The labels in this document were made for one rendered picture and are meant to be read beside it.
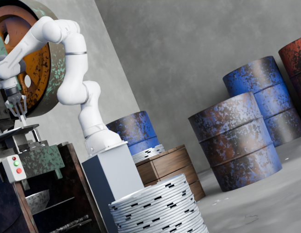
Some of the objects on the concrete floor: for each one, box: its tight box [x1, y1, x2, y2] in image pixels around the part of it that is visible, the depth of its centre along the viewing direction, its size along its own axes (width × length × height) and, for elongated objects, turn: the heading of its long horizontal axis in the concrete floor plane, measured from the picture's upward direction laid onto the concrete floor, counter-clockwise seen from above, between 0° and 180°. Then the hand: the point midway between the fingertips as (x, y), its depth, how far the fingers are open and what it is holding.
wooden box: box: [135, 144, 206, 202], centre depth 280 cm, size 40×38×35 cm
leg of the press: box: [24, 141, 108, 233], centre depth 302 cm, size 92×12×90 cm, turn 161°
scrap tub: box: [187, 91, 283, 192], centre depth 272 cm, size 42×42×48 cm
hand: (23, 120), depth 261 cm, fingers closed
